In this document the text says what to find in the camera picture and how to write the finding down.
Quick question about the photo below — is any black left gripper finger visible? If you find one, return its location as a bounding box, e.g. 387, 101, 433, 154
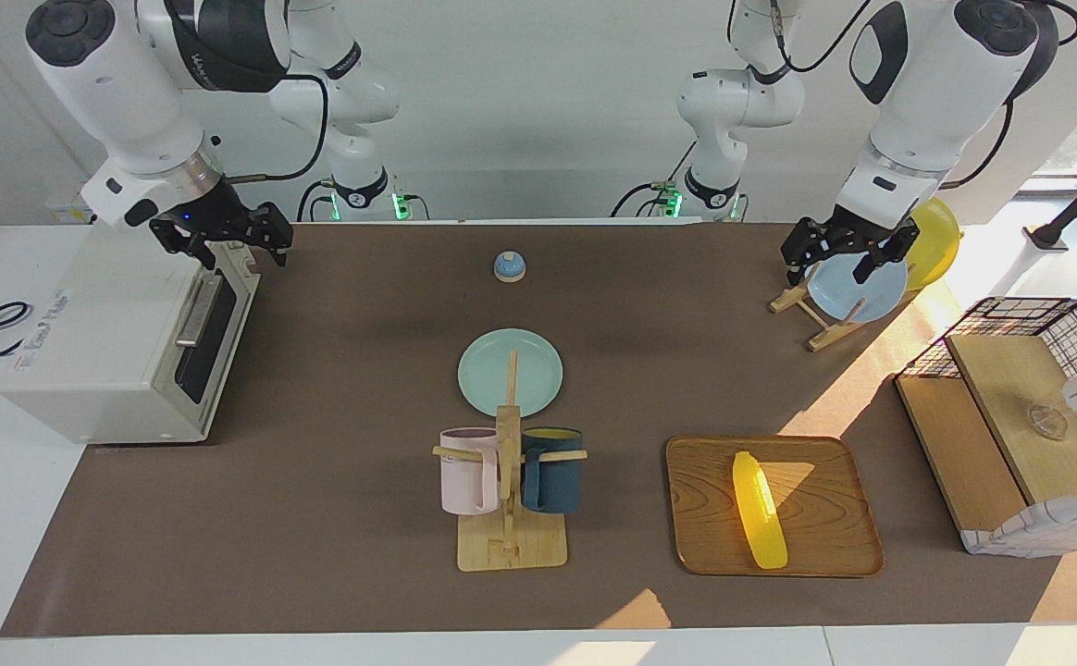
782, 220, 822, 286
853, 227, 921, 284

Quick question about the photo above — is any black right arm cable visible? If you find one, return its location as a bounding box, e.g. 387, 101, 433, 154
224, 74, 329, 184

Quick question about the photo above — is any small clear glass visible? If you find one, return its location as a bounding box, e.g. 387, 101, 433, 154
1027, 402, 1070, 441

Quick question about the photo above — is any yellow corn cob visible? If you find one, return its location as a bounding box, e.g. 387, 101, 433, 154
732, 450, 789, 570

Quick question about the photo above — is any wire and wood shelf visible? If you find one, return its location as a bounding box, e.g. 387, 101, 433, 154
895, 296, 1077, 558

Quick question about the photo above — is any wooden mug rack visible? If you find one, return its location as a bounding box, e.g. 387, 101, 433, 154
432, 349, 588, 572

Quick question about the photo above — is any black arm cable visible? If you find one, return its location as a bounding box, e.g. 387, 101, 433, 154
941, 0, 1077, 191
224, 74, 329, 184

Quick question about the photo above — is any toaster oven door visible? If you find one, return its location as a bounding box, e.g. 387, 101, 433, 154
155, 242, 262, 440

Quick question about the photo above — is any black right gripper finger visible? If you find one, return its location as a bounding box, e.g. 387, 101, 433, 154
259, 202, 295, 267
152, 222, 222, 271

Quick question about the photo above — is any wooden plate rack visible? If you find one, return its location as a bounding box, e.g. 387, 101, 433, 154
770, 264, 919, 352

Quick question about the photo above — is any black base cable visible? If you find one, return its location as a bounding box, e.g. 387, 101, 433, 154
296, 179, 336, 223
611, 139, 699, 219

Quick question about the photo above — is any wooden tray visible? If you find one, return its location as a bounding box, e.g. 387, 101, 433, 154
665, 435, 885, 579

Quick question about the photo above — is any pink mug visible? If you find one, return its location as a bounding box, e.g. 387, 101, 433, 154
439, 427, 502, 516

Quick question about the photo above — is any light green plate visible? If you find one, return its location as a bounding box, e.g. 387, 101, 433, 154
457, 328, 564, 418

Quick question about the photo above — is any white toaster oven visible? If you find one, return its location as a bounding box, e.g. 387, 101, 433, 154
0, 222, 262, 445

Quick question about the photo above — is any dark blue mug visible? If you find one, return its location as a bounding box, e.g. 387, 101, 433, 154
520, 426, 586, 515

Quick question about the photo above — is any brown table mat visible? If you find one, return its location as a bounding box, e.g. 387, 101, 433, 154
0, 222, 1077, 639

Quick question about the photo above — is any yellow plate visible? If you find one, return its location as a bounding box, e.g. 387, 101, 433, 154
904, 196, 963, 292

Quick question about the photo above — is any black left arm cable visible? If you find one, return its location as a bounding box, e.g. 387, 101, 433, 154
941, 0, 1077, 191

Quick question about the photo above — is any light blue plate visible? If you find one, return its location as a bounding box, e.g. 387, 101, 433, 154
807, 252, 910, 323

